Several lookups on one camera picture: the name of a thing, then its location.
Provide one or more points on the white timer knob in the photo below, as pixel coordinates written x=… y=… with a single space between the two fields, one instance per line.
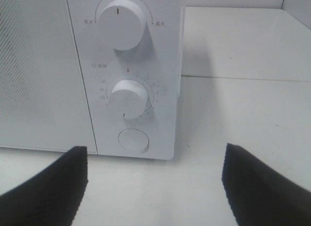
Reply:
x=128 y=99

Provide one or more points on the round white door button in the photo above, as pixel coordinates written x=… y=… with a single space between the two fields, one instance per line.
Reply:
x=134 y=140

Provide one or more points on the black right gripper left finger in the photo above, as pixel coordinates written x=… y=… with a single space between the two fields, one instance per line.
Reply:
x=51 y=197

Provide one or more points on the white microwave oven body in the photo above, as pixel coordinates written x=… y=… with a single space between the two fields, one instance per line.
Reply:
x=159 y=73

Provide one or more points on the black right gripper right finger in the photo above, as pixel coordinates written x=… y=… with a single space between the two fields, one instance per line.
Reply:
x=260 y=196

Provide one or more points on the upper white power knob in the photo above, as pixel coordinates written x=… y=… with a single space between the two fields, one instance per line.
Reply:
x=123 y=26

